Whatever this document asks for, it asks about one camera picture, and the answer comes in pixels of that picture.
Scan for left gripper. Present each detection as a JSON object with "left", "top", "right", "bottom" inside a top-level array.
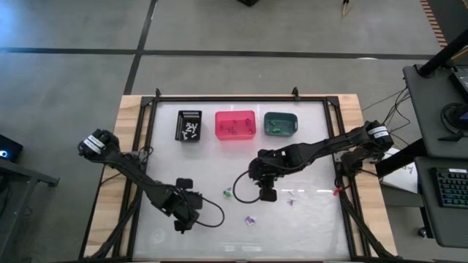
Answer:
[{"left": 160, "top": 178, "right": 204, "bottom": 233}]

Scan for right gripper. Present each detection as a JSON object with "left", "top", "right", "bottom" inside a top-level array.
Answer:
[{"left": 248, "top": 145, "right": 304, "bottom": 202}]

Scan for teal plastic bin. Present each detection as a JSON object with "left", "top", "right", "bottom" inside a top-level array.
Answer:
[{"left": 263, "top": 111, "right": 299, "bottom": 137}]

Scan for pink plastic bin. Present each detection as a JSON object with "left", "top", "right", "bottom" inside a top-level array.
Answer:
[{"left": 214, "top": 110, "right": 257, "bottom": 142}]

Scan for black slotted basket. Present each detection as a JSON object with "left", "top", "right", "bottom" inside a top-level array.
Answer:
[{"left": 174, "top": 110, "right": 203, "bottom": 142}]

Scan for black angled bar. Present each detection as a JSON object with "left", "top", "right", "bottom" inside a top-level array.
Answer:
[{"left": 375, "top": 137, "right": 429, "bottom": 178}]

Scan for white paper sheet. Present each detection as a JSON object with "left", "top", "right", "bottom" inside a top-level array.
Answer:
[{"left": 381, "top": 145, "right": 420, "bottom": 194}]

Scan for grey side desk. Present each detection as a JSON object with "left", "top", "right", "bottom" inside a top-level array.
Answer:
[
  {"left": 414, "top": 156, "right": 468, "bottom": 249},
  {"left": 402, "top": 64, "right": 468, "bottom": 160}
]

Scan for grey bench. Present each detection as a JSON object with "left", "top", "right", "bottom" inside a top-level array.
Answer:
[{"left": 0, "top": 159, "right": 60, "bottom": 263}]

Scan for black headphones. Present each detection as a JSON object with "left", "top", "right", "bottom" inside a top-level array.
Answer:
[{"left": 439, "top": 102, "right": 468, "bottom": 142}]

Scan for black box blue light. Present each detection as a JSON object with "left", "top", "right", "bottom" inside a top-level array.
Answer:
[{"left": 0, "top": 134, "right": 23, "bottom": 164}]

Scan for backlit black keyboard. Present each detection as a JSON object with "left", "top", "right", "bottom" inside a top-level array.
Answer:
[{"left": 435, "top": 167, "right": 468, "bottom": 209}]

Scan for black diagonal pole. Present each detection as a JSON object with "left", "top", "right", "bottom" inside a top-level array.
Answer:
[{"left": 416, "top": 28, "right": 468, "bottom": 78}]

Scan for black laptop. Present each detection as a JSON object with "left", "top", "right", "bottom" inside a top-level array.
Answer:
[{"left": 448, "top": 65, "right": 468, "bottom": 104}]

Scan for orange striped strip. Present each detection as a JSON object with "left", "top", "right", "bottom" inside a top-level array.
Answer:
[{"left": 419, "top": 0, "right": 449, "bottom": 49}]

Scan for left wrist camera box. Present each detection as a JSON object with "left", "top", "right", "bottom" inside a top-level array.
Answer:
[{"left": 186, "top": 191, "right": 204, "bottom": 211}]

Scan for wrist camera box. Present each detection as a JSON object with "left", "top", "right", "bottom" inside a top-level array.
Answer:
[
  {"left": 186, "top": 191, "right": 204, "bottom": 211},
  {"left": 248, "top": 159, "right": 266, "bottom": 180}
]

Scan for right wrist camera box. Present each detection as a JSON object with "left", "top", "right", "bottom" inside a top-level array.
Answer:
[{"left": 248, "top": 159, "right": 266, "bottom": 180}]

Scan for left camera black cable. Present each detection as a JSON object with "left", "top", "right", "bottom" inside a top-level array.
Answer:
[{"left": 197, "top": 196, "right": 225, "bottom": 228}]

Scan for camera black cable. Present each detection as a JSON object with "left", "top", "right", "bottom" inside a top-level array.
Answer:
[
  {"left": 232, "top": 169, "right": 262, "bottom": 205},
  {"left": 197, "top": 196, "right": 225, "bottom": 228}
]

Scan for right camera black cable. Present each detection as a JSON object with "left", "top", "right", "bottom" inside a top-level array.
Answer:
[{"left": 232, "top": 169, "right": 262, "bottom": 205}]

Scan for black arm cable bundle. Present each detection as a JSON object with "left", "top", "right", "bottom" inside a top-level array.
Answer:
[
  {"left": 82, "top": 160, "right": 147, "bottom": 261},
  {"left": 334, "top": 175, "right": 398, "bottom": 261}
]

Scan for black table frame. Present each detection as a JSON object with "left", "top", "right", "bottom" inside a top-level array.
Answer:
[{"left": 122, "top": 95, "right": 366, "bottom": 261}]

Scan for floor cables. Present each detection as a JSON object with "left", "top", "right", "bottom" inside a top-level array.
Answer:
[{"left": 360, "top": 86, "right": 416, "bottom": 147}]

